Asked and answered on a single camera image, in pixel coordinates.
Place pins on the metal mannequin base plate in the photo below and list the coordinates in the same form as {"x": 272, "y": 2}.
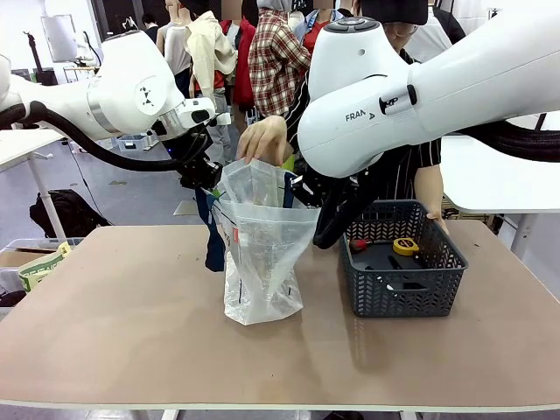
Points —
{"x": 186, "y": 210}

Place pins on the mannequin in plaid shirt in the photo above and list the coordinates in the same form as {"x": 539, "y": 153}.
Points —
{"x": 275, "y": 65}

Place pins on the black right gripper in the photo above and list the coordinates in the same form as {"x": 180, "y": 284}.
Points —
{"x": 326, "y": 188}

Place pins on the mannequin in blue shirt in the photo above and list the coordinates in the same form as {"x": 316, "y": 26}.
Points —
{"x": 312, "y": 35}

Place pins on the person's right hand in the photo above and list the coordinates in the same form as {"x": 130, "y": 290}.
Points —
{"x": 264, "y": 135}

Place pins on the clear plastic bin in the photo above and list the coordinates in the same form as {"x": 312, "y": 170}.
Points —
{"x": 131, "y": 143}

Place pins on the white light panel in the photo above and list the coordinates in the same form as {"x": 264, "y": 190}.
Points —
{"x": 59, "y": 39}

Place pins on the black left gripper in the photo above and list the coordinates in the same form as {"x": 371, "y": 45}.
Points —
{"x": 199, "y": 172}

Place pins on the mannequin in white tank top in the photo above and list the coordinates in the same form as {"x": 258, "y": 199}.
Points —
{"x": 175, "y": 48}

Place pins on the mannequin in cream jacket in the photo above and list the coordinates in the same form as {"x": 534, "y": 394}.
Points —
{"x": 210, "y": 48}

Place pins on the person in striped shirt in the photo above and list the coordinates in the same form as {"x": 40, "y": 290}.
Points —
{"x": 396, "y": 184}

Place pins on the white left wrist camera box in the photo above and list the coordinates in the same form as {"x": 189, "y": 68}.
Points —
{"x": 221, "y": 119}

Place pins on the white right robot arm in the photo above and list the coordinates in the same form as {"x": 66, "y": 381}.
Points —
{"x": 394, "y": 87}

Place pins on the grey plastic woven basket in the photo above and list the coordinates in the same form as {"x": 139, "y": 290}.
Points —
{"x": 402, "y": 297}

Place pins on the black case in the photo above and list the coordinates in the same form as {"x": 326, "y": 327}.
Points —
{"x": 380, "y": 262}

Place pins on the person's left hand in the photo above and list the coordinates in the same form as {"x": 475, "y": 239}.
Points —
{"x": 437, "y": 216}

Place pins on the black tripod stand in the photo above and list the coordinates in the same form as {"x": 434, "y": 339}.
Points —
{"x": 494, "y": 13}
{"x": 37, "y": 61}

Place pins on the person's left forearm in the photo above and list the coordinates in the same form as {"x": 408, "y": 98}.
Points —
{"x": 429, "y": 188}

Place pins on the white side table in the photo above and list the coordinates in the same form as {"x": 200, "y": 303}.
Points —
{"x": 490, "y": 184}
{"x": 22, "y": 144}

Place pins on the mannequin in red jacket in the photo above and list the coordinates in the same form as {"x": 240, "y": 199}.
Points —
{"x": 245, "y": 65}

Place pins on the black backpack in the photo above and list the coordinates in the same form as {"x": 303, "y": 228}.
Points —
{"x": 65, "y": 210}

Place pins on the clear printed shopping bag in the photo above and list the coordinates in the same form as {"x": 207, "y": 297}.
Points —
{"x": 262, "y": 262}

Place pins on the dark-haired background person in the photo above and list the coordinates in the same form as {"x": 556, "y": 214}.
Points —
{"x": 150, "y": 24}

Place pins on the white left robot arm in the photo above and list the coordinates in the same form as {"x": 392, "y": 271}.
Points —
{"x": 127, "y": 79}

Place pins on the green printed cardboard box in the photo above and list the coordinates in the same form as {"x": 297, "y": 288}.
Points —
{"x": 41, "y": 269}

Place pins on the yellow tape measure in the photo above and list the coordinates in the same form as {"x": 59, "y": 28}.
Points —
{"x": 404, "y": 247}

